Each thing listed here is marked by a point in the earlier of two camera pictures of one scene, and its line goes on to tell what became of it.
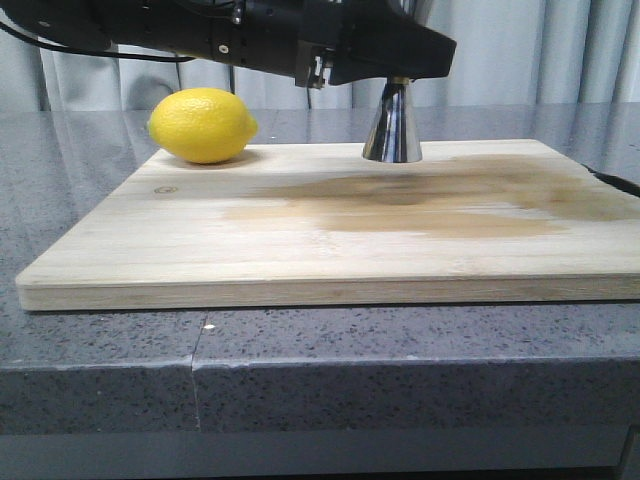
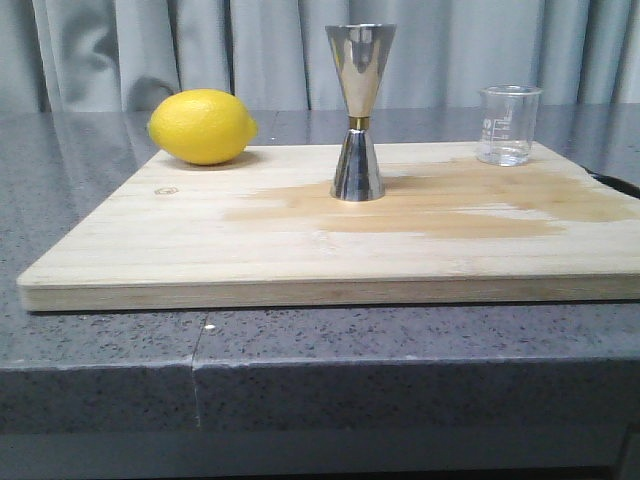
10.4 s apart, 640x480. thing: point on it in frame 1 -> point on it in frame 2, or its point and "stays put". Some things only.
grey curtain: x=509 y=54 stays put
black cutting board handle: x=616 y=182 stays put
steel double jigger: x=394 y=136 -> x=359 y=52
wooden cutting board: x=515 y=222 stays put
